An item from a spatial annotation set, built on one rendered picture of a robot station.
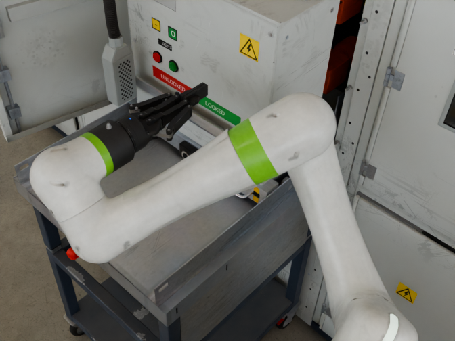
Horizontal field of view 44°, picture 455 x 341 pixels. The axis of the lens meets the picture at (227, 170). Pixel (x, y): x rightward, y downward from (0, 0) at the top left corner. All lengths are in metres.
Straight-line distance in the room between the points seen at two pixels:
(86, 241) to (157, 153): 0.67
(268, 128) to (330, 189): 0.24
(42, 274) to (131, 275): 1.15
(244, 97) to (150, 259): 0.45
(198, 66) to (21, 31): 0.51
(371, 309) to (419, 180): 0.55
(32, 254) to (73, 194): 1.56
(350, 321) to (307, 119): 0.37
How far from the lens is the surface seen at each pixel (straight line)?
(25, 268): 2.55
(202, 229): 1.47
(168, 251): 1.43
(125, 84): 1.57
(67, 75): 1.78
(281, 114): 0.98
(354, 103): 1.53
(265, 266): 1.70
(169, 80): 1.54
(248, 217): 1.43
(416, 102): 1.41
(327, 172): 1.15
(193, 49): 1.41
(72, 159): 1.05
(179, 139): 1.62
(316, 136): 0.97
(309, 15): 1.27
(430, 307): 1.80
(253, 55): 1.27
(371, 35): 1.42
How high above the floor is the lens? 1.98
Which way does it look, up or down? 44 degrees down
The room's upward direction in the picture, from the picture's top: 3 degrees clockwise
